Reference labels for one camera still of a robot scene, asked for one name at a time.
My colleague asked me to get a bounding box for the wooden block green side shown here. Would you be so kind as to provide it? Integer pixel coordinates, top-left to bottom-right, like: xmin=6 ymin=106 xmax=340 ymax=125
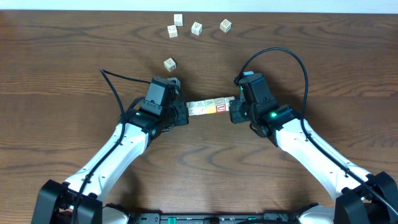
xmin=191 ymin=22 xmax=203 ymax=35

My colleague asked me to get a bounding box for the wooden block red side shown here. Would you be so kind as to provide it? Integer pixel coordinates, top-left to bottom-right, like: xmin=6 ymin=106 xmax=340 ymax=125
xmin=214 ymin=98 xmax=226 ymax=113

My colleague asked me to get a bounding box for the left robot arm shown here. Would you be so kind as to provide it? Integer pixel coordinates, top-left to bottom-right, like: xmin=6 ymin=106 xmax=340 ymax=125
xmin=32 ymin=77 xmax=188 ymax=223

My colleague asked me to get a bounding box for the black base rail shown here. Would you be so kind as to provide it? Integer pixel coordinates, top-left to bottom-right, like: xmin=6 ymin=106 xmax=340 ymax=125
xmin=102 ymin=203 xmax=313 ymax=224

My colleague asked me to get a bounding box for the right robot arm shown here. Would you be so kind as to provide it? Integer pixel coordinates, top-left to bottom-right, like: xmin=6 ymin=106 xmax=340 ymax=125
xmin=229 ymin=72 xmax=397 ymax=223

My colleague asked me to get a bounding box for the wooden block yellow side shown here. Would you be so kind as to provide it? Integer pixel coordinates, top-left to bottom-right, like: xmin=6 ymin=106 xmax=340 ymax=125
xmin=224 ymin=96 xmax=235 ymax=111

